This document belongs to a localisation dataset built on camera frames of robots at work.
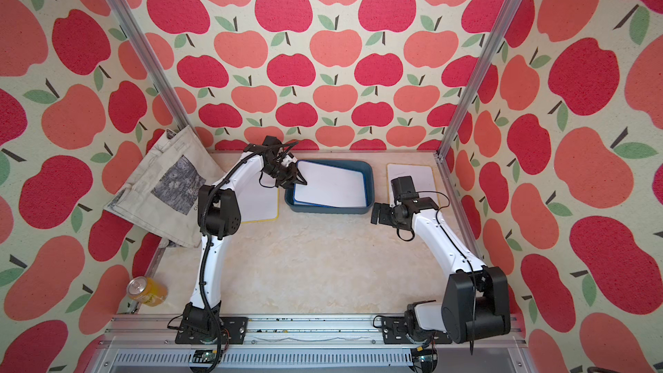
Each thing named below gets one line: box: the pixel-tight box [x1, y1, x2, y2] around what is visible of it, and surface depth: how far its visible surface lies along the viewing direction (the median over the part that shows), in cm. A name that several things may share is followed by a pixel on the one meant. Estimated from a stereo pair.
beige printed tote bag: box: [103, 125, 226, 247], surface depth 89 cm
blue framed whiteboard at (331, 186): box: [292, 159, 368, 209], surface depth 109 cm
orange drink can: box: [126, 276, 169, 307], surface depth 74 cm
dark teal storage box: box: [284, 158, 376, 215], surface depth 104 cm
